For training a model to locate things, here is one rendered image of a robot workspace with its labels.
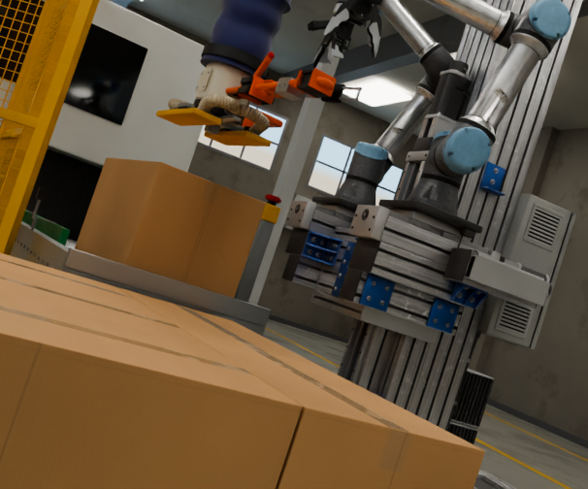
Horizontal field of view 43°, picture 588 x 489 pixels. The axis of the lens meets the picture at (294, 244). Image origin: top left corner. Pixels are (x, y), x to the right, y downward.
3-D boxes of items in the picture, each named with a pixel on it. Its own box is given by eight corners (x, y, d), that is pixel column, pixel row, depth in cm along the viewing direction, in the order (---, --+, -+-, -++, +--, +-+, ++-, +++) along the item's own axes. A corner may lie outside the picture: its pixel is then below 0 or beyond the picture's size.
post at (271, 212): (183, 429, 312) (260, 202, 317) (198, 432, 315) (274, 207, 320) (189, 435, 306) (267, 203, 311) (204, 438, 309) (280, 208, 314)
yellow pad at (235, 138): (203, 136, 269) (207, 122, 270) (226, 146, 274) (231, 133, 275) (245, 136, 240) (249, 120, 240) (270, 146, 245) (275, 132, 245)
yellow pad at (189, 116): (154, 115, 260) (159, 102, 260) (180, 126, 265) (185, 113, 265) (192, 113, 230) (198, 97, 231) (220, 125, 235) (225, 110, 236)
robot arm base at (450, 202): (437, 219, 226) (446, 188, 227) (466, 222, 212) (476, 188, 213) (395, 203, 221) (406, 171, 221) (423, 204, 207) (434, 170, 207)
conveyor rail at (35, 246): (-21, 236, 428) (-10, 205, 429) (-12, 239, 430) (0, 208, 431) (45, 311, 223) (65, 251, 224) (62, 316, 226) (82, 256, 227)
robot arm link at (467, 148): (460, 185, 211) (559, 26, 215) (477, 180, 196) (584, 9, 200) (424, 162, 211) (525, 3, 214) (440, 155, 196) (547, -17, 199)
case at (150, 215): (71, 256, 284) (106, 157, 286) (165, 284, 305) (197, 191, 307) (118, 282, 233) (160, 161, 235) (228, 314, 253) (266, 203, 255)
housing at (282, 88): (273, 92, 214) (277, 77, 214) (292, 101, 218) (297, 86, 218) (284, 90, 208) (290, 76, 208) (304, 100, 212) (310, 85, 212)
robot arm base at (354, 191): (361, 212, 272) (370, 187, 273) (381, 214, 258) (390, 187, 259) (325, 199, 266) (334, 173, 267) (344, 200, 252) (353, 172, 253)
